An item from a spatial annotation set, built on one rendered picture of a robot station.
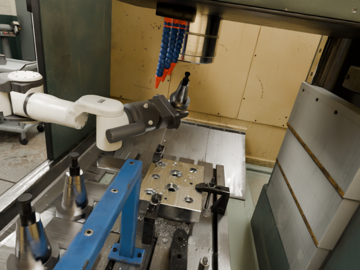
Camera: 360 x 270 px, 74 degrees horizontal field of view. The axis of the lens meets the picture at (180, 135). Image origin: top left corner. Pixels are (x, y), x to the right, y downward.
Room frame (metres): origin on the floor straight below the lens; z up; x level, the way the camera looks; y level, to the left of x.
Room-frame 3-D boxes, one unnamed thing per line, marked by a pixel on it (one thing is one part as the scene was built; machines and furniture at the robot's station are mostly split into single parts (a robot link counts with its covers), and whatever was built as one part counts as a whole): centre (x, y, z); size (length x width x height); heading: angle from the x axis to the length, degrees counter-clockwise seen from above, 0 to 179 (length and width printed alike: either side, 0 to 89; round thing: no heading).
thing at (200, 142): (1.39, -0.03, 0.75); 0.89 x 0.67 x 0.26; 86
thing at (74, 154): (0.33, 0.17, 1.31); 0.02 x 0.02 x 0.03
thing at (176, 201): (0.78, -0.01, 0.97); 0.29 x 0.23 x 0.05; 176
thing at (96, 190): (0.38, 0.16, 1.21); 0.07 x 0.05 x 0.01; 86
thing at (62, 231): (0.27, 0.17, 1.21); 0.07 x 0.05 x 0.01; 86
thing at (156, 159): (0.95, 0.08, 0.97); 0.13 x 0.03 x 0.15; 176
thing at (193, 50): (0.73, 0.01, 1.51); 0.16 x 0.16 x 0.12
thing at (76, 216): (0.33, 0.17, 1.21); 0.06 x 0.06 x 0.03
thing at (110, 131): (0.56, 0.16, 1.28); 0.11 x 0.11 x 0.11; 48
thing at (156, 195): (0.60, 0.05, 0.97); 0.13 x 0.03 x 0.15; 176
